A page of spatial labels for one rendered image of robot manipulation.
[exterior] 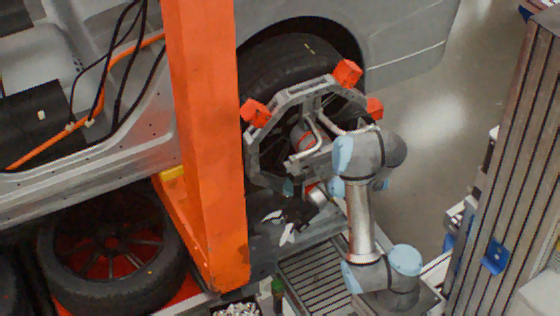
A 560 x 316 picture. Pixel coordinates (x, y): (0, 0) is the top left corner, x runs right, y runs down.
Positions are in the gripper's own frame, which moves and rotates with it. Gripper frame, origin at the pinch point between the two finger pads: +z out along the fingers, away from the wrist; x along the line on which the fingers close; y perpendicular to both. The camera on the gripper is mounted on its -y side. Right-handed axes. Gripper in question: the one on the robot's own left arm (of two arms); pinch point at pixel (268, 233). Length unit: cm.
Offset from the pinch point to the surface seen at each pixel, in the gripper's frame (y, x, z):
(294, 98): -21, 25, -40
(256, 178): 5.1, 33.4, -10.8
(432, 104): 118, 110, -127
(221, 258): -0.5, 5.3, 19.5
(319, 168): 7.8, 17.1, -31.8
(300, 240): 67, 49, -10
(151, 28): -40, 105, -18
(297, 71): -24, 32, -48
